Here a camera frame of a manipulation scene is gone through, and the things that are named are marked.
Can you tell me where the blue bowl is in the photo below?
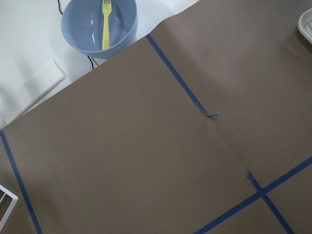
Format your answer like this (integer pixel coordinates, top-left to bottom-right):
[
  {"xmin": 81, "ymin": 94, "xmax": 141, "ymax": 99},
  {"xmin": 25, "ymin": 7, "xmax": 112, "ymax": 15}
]
[{"xmin": 61, "ymin": 0, "xmax": 138, "ymax": 59}]

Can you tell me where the yellow plastic fork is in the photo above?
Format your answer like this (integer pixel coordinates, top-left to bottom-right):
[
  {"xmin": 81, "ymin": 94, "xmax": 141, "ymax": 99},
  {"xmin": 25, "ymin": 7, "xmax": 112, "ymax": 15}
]
[{"xmin": 102, "ymin": 0, "xmax": 112, "ymax": 50}]

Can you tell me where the cream bear tray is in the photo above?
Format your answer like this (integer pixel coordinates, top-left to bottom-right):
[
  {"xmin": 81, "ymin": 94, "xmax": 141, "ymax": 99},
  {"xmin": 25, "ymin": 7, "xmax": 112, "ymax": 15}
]
[{"xmin": 297, "ymin": 8, "xmax": 312, "ymax": 44}]

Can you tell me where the white wire rack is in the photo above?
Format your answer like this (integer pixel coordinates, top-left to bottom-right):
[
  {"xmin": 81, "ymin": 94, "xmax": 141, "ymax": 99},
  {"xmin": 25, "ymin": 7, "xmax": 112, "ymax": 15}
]
[{"xmin": 0, "ymin": 185, "xmax": 18, "ymax": 229}]

